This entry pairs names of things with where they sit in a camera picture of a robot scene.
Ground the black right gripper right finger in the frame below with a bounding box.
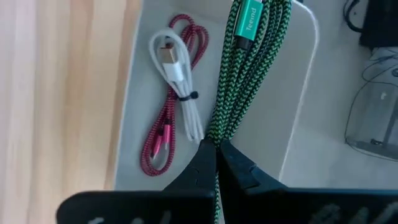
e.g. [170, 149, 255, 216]
[218, 139, 398, 224]

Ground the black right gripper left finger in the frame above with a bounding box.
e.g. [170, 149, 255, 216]
[55, 138, 218, 224]

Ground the white USB cable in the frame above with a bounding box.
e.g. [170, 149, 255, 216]
[148, 27, 206, 142]

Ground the red braided USB cable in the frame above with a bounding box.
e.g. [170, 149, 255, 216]
[139, 13, 210, 177]

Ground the green braided USB cable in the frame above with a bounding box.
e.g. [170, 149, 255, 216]
[205, 0, 294, 224]

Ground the grey plastic bin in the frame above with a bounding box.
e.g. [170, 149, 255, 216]
[113, 0, 320, 191]

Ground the clear plastic floor object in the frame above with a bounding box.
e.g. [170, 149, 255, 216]
[344, 46, 398, 163]

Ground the black floor object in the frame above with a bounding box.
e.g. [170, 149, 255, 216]
[358, 0, 398, 49]

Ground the coiled black floor cable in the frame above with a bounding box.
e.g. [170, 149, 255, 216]
[343, 0, 366, 34]

